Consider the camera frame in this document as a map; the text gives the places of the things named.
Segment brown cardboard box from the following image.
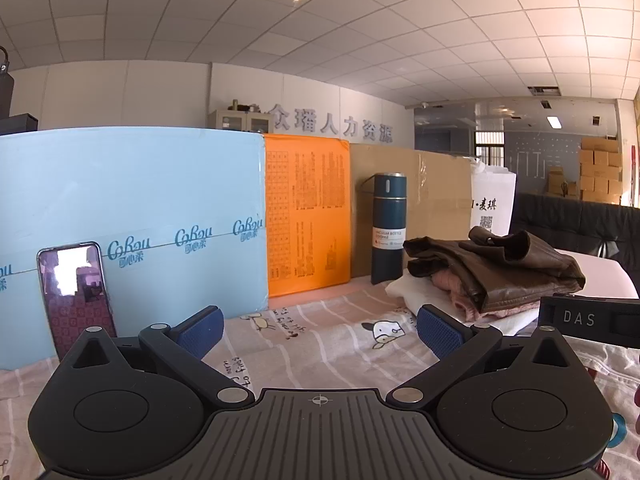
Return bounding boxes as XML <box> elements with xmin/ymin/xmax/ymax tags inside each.
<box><xmin>350</xmin><ymin>144</ymin><xmax>472</xmax><ymax>278</ymax></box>

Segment white shopping bag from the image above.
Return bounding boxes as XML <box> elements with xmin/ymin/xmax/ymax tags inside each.
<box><xmin>470</xmin><ymin>159</ymin><xmax>516</xmax><ymax>236</ymax></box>

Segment dark blue thermos bottle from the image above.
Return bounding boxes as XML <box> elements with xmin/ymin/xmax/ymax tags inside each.
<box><xmin>366</xmin><ymin>172</ymin><xmax>408</xmax><ymax>284</ymax></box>

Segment orange printed box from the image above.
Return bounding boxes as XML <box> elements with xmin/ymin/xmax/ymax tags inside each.
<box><xmin>264</xmin><ymin>134</ymin><xmax>352</xmax><ymax>297</ymax></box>

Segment black power adapter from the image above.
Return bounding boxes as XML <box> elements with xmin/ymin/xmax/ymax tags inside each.
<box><xmin>0</xmin><ymin>47</ymin><xmax>14</xmax><ymax>119</ymax></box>

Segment grey glass door cabinet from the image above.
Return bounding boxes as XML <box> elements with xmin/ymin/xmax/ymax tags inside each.
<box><xmin>207</xmin><ymin>110</ymin><xmax>274</xmax><ymax>133</ymax></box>

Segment brown leather jacket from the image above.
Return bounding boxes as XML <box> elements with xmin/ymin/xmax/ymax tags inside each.
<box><xmin>404</xmin><ymin>226</ymin><xmax>586</xmax><ymax>313</ymax></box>

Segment light blue Cobou box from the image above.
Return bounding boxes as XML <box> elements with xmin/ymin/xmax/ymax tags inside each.
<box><xmin>1</xmin><ymin>127</ymin><xmax>269</xmax><ymax>370</ymax></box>

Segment stacked cardboard boxes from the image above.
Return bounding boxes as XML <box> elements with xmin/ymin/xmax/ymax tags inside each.
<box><xmin>547</xmin><ymin>136</ymin><xmax>623</xmax><ymax>205</ymax></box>

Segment pink knitted sweater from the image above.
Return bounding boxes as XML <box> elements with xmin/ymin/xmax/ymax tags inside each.
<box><xmin>431</xmin><ymin>269</ymin><xmax>506</xmax><ymax>322</ymax></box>

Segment black leather sofa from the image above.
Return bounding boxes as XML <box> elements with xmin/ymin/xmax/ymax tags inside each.
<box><xmin>511</xmin><ymin>193</ymin><xmax>639</xmax><ymax>269</ymax></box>

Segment smartphone leaning on box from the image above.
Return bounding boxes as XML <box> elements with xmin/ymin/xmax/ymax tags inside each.
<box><xmin>37</xmin><ymin>242</ymin><xmax>116</xmax><ymax>360</ymax></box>

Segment white folded garment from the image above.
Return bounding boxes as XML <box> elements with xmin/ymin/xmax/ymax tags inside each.
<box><xmin>385</xmin><ymin>273</ymin><xmax>539</xmax><ymax>336</ymax></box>

